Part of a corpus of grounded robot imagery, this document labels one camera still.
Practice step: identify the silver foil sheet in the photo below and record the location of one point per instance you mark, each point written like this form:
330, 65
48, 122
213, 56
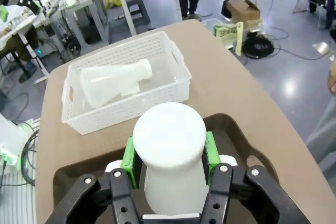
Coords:
320, 47

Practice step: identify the person right hand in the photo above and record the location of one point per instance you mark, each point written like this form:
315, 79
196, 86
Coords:
332, 79

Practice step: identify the pale yellow paper strip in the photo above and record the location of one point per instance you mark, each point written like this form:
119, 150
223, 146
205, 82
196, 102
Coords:
239, 37

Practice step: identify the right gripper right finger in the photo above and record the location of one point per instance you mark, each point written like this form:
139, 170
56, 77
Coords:
221, 182

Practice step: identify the white perforated plastic basket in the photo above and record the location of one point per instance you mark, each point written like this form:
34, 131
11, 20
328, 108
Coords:
105, 119

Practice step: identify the open cardboard box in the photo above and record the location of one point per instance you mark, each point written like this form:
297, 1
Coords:
244, 9

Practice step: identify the yellow plastic bag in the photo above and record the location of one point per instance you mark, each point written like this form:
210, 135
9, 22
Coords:
113, 1

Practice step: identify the white control box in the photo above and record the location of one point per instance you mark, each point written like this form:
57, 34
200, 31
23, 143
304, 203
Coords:
13, 134

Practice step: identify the cluttered white desk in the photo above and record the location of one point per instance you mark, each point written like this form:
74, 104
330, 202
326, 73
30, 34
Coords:
21, 26

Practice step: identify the black step stool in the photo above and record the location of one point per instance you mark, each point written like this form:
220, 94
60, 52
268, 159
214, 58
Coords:
137, 11

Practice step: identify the translucent white conical flask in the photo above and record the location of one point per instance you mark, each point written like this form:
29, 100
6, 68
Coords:
105, 85
169, 134

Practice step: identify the black metal chair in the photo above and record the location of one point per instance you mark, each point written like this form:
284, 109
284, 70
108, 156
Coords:
312, 3

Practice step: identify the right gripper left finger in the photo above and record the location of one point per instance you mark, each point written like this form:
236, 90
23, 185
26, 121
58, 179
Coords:
119, 187

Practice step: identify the green printed package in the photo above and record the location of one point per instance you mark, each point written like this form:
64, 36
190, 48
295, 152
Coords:
224, 32

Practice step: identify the dark brown plastic tray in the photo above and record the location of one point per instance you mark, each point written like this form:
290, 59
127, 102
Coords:
231, 140

